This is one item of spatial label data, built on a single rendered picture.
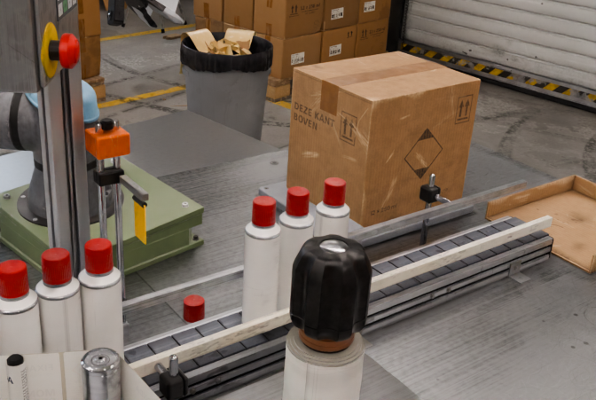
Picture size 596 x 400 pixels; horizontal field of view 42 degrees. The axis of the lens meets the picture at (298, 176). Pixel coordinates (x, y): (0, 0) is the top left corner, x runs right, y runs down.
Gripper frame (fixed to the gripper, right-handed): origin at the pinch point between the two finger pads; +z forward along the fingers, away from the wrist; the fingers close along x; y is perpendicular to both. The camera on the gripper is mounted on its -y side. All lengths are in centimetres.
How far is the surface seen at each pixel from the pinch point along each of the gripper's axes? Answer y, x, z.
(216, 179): -28.1, -22.8, 20.9
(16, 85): -49, -90, -42
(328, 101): -10, -55, 15
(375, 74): 1, -56, 21
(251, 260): -49, -83, 0
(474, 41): 222, 206, 262
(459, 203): -17, -79, 36
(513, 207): -3, -66, 64
